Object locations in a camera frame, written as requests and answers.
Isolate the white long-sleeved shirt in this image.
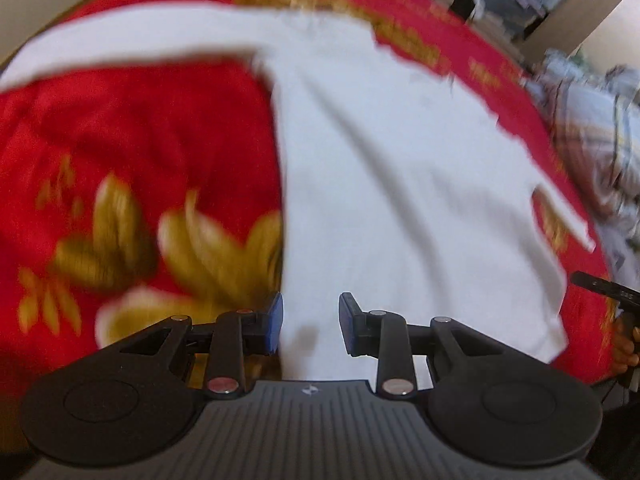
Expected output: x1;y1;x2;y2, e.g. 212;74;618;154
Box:
0;1;597;382

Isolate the red floral blanket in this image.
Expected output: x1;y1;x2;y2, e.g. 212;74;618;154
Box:
0;0;621;461

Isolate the beige wooden board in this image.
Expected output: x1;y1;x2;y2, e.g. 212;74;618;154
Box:
520;0;640;63

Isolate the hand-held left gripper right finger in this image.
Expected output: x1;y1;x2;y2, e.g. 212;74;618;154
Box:
338;292;507;401

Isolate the blue plaid quilt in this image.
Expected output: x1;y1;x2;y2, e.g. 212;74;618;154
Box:
522;49;640;291

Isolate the person's right hand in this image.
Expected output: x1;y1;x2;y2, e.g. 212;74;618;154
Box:
612;317;640;377

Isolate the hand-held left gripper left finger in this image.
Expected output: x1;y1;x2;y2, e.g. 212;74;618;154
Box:
98;292;285;401

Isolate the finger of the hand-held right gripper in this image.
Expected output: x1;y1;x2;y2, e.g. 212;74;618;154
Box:
571;271;640;307

